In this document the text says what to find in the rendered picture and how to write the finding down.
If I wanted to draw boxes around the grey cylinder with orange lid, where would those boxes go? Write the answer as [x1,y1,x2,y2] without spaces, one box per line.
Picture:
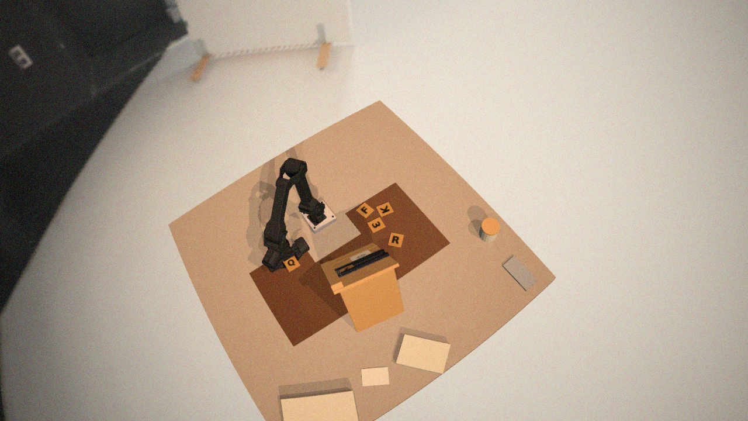
[479,218,500,242]

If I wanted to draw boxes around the cream paper ticket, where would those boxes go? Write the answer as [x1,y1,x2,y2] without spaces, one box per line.
[350,250,371,261]

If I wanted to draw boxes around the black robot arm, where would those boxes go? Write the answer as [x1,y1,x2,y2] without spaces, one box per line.
[262,158,327,270]

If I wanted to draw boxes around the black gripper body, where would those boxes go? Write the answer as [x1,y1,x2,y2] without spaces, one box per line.
[268,237,310,272]

